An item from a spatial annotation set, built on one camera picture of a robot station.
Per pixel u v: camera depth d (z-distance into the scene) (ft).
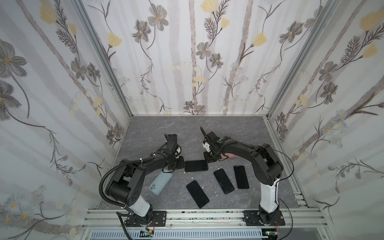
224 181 2.82
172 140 3.44
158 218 2.42
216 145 2.40
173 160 2.57
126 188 1.48
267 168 1.69
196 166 3.05
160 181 2.84
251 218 2.40
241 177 2.97
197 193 2.77
